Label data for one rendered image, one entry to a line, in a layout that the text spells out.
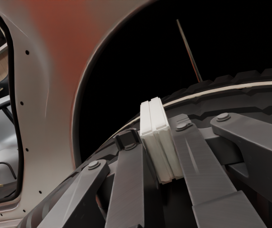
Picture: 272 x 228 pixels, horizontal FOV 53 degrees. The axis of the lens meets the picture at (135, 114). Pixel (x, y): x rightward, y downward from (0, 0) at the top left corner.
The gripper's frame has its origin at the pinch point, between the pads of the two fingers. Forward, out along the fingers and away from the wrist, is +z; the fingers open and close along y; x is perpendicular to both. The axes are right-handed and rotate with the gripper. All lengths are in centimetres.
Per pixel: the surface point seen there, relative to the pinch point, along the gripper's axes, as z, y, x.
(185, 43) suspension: 61, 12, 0
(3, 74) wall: 644, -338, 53
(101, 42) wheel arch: 39.2, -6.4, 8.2
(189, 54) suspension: 60, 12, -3
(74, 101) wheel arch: 44.5, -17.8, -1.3
